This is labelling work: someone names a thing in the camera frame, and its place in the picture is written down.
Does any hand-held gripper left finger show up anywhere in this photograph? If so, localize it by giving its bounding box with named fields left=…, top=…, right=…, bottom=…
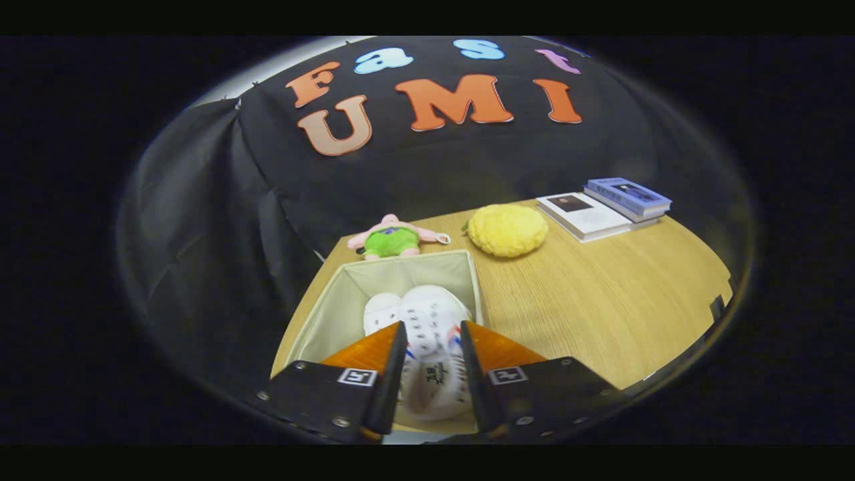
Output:
left=244, top=321, right=409, bottom=444

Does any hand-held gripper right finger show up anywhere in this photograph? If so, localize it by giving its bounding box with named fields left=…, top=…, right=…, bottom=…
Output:
left=460, top=320, right=627, bottom=442

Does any white striped shoe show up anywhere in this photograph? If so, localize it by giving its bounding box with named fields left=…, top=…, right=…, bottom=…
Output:
left=397, top=285, right=478, bottom=422
left=363, top=292, right=408, bottom=338

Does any beige fabric storage box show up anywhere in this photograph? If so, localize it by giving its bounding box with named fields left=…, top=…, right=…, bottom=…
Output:
left=271, top=249, right=486, bottom=435

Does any pink and green plush toy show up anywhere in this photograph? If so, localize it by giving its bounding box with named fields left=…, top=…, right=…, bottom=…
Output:
left=347, top=214, right=452, bottom=261

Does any yellow plush toy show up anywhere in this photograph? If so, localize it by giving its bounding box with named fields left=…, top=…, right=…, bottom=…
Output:
left=467, top=204, right=550, bottom=259

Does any white book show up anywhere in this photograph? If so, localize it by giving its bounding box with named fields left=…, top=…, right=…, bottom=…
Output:
left=536, top=192, right=662, bottom=243

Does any blue book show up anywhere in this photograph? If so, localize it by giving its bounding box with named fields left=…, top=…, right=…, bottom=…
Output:
left=584, top=177, right=673, bottom=223

